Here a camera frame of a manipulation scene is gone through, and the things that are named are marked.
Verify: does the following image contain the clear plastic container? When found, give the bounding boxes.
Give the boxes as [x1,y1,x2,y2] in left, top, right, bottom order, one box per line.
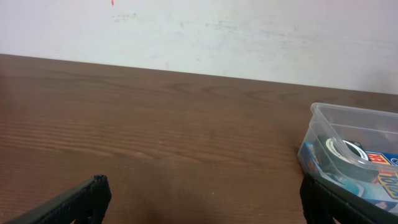
[297,102,398,215]

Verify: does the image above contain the green round-logo box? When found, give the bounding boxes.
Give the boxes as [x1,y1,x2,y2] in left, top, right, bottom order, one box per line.
[313,135,379,182]

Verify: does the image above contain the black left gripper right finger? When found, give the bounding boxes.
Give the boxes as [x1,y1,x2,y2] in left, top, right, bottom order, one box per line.
[300,173,397,224]

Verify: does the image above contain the blue cool fever box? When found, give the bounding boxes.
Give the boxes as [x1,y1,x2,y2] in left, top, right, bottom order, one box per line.
[300,142,397,215]

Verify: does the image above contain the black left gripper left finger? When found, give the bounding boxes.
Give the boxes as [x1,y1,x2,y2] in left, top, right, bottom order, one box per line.
[9,175,111,224]

